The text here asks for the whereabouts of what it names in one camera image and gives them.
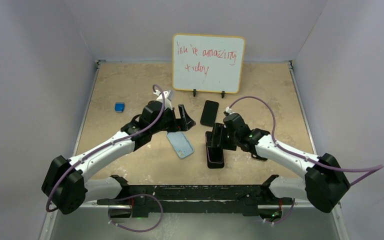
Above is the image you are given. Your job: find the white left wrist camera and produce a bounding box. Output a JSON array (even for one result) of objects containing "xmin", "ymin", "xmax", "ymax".
[{"xmin": 156, "ymin": 90, "xmax": 175, "ymax": 109}]

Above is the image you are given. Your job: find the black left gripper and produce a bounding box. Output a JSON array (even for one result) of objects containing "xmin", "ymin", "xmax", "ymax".
[{"xmin": 150, "ymin": 104, "xmax": 194, "ymax": 135}]

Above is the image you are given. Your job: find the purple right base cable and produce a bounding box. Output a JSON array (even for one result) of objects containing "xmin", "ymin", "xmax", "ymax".
[{"xmin": 261, "ymin": 205, "xmax": 294, "ymax": 227}]

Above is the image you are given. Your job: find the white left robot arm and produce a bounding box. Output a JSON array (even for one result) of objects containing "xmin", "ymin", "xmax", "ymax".
[{"xmin": 41, "ymin": 100, "xmax": 196, "ymax": 215}]

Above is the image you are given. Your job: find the light blue phone case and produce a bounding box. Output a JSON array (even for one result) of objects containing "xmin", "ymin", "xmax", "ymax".
[{"xmin": 166, "ymin": 131, "xmax": 195, "ymax": 159}]

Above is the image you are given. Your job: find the yellow framed whiteboard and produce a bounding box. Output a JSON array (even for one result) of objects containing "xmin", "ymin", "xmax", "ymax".
[{"xmin": 172, "ymin": 33, "xmax": 246, "ymax": 95}]

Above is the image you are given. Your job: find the small blue eraser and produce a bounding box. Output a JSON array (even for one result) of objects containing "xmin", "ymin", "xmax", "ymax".
[{"xmin": 114, "ymin": 102, "xmax": 125, "ymax": 113}]

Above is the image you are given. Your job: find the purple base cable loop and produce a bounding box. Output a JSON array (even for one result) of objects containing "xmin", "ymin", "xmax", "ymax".
[{"xmin": 107, "ymin": 193, "xmax": 165, "ymax": 233}]

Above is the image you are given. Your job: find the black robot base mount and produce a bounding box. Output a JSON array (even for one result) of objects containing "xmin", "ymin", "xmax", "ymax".
[{"xmin": 97, "ymin": 184, "xmax": 292, "ymax": 218}]

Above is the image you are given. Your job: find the black smartphone face down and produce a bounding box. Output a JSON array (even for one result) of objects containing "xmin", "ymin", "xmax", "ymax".
[{"xmin": 200, "ymin": 100, "xmax": 219, "ymax": 127}]

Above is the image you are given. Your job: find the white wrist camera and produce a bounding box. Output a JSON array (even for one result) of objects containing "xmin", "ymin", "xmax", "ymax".
[
  {"xmin": 156, "ymin": 90, "xmax": 175, "ymax": 109},
  {"xmin": 223, "ymin": 106, "xmax": 235, "ymax": 117}
]

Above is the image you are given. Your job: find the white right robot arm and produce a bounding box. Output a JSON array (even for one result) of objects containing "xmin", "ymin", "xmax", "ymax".
[{"xmin": 206, "ymin": 113, "xmax": 351, "ymax": 213}]

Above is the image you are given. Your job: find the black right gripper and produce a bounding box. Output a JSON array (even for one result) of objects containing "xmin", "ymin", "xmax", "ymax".
[{"xmin": 207, "ymin": 122, "xmax": 240, "ymax": 151}]

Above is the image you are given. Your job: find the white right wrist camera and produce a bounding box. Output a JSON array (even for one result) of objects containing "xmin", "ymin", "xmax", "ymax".
[{"xmin": 223, "ymin": 106, "xmax": 235, "ymax": 117}]

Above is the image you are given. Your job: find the black phone case with cutouts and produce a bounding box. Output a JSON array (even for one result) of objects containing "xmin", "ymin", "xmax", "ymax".
[{"xmin": 206, "ymin": 147, "xmax": 225, "ymax": 169}]

